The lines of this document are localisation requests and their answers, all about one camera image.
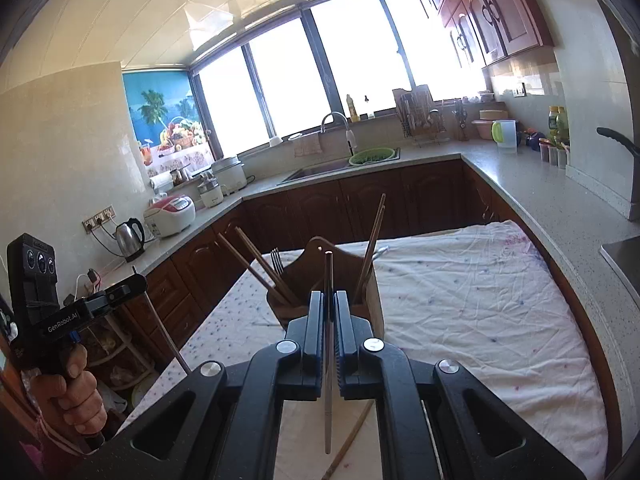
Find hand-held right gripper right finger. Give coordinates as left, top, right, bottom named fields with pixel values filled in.
left=335, top=291, right=586, bottom=480

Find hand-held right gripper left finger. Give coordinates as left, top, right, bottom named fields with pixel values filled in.
left=66, top=291, right=325, bottom=480

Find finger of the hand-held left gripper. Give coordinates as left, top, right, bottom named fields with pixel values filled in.
left=83, top=273, right=150, bottom=317

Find wooden utensil holder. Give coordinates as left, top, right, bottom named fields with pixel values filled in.
left=265, top=236, right=386, bottom=342

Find metal chopstick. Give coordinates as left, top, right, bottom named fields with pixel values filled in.
left=323, top=251, right=335, bottom=455
left=132, top=266, right=192, bottom=376

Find light wooden chopstick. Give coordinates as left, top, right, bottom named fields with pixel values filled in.
left=234, top=226, right=302, bottom=306
left=216, top=232, right=293, bottom=307
left=357, top=204, right=388, bottom=306
left=352, top=193, right=386, bottom=306

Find person's left forearm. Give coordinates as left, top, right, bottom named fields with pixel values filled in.
left=0, top=405, right=76, bottom=480

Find person's left hand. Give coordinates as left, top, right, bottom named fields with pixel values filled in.
left=30, top=344, right=108, bottom=437

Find steel kettle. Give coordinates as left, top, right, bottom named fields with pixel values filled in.
left=114, top=217, right=147, bottom=264

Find carved bamboo chopstick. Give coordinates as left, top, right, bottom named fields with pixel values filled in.
left=321, top=400, right=377, bottom=480

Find metal fork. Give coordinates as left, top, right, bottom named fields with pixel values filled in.
left=270, top=248, right=289, bottom=289

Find white rice cooker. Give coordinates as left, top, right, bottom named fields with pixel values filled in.
left=144, top=194, right=197, bottom=239

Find small white appliance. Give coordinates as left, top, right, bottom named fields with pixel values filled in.
left=197, top=172, right=224, bottom=209

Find white floral tablecloth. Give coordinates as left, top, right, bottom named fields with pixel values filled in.
left=115, top=220, right=609, bottom=480

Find dark wooden lower cabinets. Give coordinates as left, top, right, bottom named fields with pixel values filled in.
left=115, top=159, right=503, bottom=378

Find dark wooden cabinets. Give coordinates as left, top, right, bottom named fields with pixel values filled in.
left=115, top=159, right=503, bottom=378
left=397, top=0, right=555, bottom=69

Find steel pot cooker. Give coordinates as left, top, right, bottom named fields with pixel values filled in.
left=211, top=156, right=249, bottom=194

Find steel sink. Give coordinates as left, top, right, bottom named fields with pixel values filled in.
left=277, top=152, right=402, bottom=187

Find green colander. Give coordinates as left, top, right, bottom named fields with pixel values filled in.
left=348, top=147, right=396, bottom=167

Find pink dishcloth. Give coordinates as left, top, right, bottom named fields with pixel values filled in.
left=294, top=135, right=322, bottom=159

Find chrome faucet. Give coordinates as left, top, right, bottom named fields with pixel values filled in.
left=320, top=111, right=359, bottom=157

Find dish drying rack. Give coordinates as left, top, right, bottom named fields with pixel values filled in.
left=392, top=84, right=452, bottom=147

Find kitchen window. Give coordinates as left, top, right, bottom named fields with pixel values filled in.
left=191, top=0, right=490, bottom=159

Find white green electric kettle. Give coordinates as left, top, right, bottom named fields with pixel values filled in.
left=491, top=119, right=519, bottom=154

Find gas stove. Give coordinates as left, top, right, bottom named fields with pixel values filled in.
left=600, top=235, right=640, bottom=294

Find black wok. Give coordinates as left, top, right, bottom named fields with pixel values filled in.
left=596, top=126, right=640, bottom=161

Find dark wooden upper cabinets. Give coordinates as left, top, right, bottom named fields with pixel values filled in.
left=397, top=0, right=555, bottom=69

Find white power cable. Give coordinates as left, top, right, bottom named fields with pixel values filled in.
left=70, top=267, right=103, bottom=306

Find wire storage rack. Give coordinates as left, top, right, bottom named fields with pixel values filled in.
left=82, top=310, right=157, bottom=412

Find wall socket strip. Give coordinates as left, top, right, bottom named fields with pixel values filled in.
left=82, top=204, right=117, bottom=234

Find tropical wall poster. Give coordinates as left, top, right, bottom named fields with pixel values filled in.
left=122, top=70, right=209, bottom=167

